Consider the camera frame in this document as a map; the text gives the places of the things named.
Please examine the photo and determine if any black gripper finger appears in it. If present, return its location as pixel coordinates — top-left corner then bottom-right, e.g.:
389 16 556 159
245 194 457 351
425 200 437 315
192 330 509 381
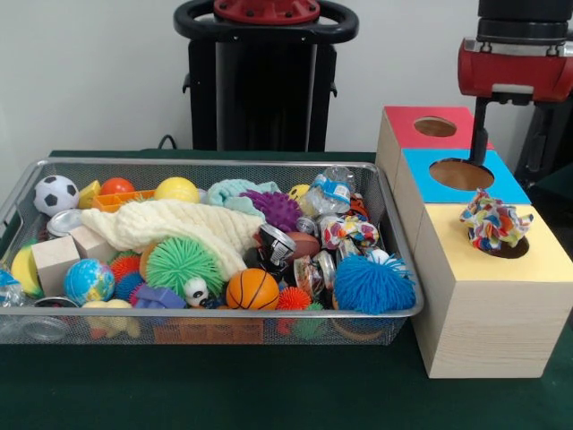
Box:
468 96 492 165
533 100 552 171

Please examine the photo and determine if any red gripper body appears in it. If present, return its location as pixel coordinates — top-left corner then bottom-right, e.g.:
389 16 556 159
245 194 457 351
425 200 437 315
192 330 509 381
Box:
457 48 573 103

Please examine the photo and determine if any blue puffer toy with eyes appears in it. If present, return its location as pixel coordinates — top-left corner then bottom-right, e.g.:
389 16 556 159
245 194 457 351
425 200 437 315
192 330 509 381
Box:
333 254 417 314

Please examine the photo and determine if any cream knitted cloth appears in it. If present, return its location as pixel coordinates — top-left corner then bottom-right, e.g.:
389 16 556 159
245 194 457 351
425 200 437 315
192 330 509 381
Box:
81 199 263 279

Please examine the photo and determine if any wooden box with three holes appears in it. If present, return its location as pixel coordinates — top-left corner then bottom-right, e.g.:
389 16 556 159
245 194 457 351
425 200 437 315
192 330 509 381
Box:
374 106 573 380

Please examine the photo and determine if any silver mesh bin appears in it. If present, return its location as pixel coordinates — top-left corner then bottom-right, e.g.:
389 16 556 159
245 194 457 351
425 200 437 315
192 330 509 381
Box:
0 157 424 346

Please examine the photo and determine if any black monitor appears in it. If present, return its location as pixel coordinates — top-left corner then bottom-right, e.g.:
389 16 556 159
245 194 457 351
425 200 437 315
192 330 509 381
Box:
514 100 573 180

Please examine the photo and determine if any dark green table cloth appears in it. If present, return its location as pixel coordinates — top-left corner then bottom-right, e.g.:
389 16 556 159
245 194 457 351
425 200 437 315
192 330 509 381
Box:
0 150 573 430
535 168 573 234

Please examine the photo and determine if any purple spiky ball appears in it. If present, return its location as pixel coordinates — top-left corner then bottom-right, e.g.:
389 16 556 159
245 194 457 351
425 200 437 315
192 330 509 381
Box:
241 188 302 233

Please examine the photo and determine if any orange toy basketball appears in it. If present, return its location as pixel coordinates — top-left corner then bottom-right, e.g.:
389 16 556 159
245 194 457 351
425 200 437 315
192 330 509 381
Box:
226 267 281 310

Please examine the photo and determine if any plain yellow ball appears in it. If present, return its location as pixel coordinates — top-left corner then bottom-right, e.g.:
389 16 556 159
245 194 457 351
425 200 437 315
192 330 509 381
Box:
154 176 201 203

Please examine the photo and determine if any globe print ball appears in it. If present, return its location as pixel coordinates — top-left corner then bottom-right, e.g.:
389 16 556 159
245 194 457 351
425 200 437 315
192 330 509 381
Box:
64 258 116 307

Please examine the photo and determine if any black and white soccer ball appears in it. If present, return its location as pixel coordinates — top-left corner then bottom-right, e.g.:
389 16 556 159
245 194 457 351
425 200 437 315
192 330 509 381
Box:
34 174 81 217

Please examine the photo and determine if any pale wooden cube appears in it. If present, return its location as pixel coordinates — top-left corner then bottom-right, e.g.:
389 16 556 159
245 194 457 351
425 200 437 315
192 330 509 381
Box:
30 236 81 297

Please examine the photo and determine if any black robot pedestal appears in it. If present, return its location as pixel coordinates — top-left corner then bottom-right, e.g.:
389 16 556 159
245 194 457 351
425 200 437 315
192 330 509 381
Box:
173 0 360 152

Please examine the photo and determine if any green stringy puffer ball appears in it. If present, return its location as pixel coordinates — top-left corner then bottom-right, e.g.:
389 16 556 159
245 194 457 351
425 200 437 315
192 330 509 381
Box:
145 236 225 297

